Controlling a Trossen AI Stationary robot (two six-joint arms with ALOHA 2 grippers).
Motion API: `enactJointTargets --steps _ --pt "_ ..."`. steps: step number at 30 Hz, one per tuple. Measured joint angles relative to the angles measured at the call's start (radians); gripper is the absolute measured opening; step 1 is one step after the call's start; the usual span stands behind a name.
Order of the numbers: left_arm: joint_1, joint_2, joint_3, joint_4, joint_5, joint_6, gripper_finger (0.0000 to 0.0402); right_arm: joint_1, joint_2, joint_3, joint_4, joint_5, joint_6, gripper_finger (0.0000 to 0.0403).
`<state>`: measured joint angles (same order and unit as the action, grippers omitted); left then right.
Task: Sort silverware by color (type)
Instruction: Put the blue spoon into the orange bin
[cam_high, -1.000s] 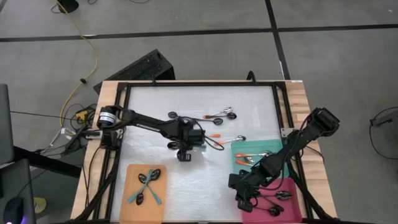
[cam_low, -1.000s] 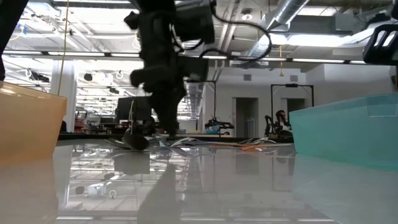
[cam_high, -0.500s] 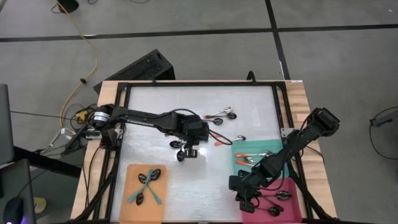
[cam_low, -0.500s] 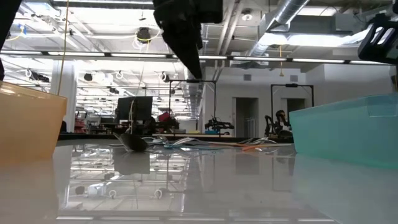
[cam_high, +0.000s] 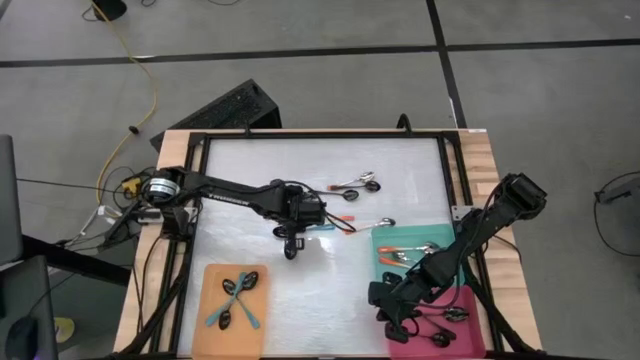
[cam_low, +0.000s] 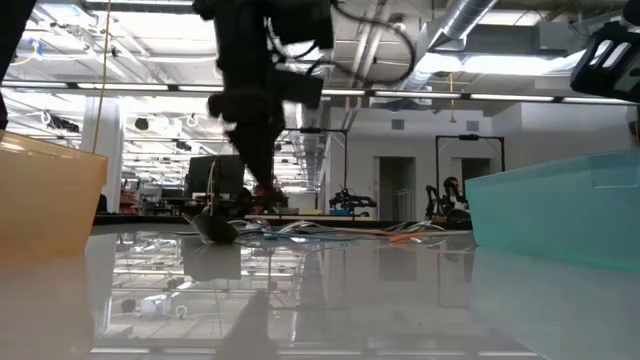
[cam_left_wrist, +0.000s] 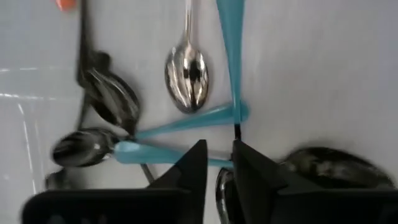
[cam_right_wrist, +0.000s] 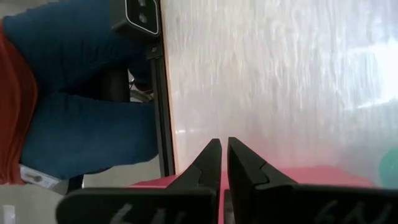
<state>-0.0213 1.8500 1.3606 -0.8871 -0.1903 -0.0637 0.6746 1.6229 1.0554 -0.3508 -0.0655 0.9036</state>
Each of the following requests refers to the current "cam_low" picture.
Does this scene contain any white pillar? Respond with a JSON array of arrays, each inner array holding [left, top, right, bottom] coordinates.
[[81, 96, 127, 214]]

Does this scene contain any long ceiling light bar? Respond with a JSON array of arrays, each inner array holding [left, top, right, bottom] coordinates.
[[0, 79, 640, 107]]

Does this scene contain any teal plastic tray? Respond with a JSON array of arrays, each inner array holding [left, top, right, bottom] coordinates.
[[464, 149, 640, 274]]

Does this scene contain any white glossy table mat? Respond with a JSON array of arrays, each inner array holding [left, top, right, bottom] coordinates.
[[0, 222, 640, 360]]

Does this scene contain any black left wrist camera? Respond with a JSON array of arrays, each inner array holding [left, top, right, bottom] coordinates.
[[269, 0, 335, 49]]

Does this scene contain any person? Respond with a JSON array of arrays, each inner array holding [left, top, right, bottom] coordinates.
[[442, 175, 471, 214]]

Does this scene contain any yellow cable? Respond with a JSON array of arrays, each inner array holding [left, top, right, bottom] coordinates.
[[91, 0, 112, 155]]

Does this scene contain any background wooden table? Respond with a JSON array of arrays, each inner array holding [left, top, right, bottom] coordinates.
[[243, 213, 375, 222]]

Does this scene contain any yellow hanging cord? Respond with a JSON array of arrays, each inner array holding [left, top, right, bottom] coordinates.
[[448, 72, 458, 125]]

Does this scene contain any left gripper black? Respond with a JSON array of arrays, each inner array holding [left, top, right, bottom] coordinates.
[[207, 9, 325, 196]]

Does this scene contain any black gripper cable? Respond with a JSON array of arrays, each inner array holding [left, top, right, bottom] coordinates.
[[304, 0, 417, 87]]

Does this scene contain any orange plastic tray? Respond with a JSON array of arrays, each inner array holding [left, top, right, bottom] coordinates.
[[0, 129, 110, 264]]

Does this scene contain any silver spoon orange handle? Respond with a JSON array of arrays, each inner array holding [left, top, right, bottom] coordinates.
[[387, 229, 449, 245]]

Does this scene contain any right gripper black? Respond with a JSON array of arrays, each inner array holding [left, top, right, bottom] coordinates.
[[569, 0, 640, 104]]

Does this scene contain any black background station frame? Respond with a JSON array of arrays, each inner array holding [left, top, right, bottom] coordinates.
[[434, 133, 506, 211], [284, 127, 350, 216]]

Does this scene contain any grey rectangular air duct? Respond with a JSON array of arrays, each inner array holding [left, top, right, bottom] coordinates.
[[429, 22, 571, 76]]

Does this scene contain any black computer monitor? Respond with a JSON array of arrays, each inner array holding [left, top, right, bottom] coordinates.
[[187, 154, 246, 196]]

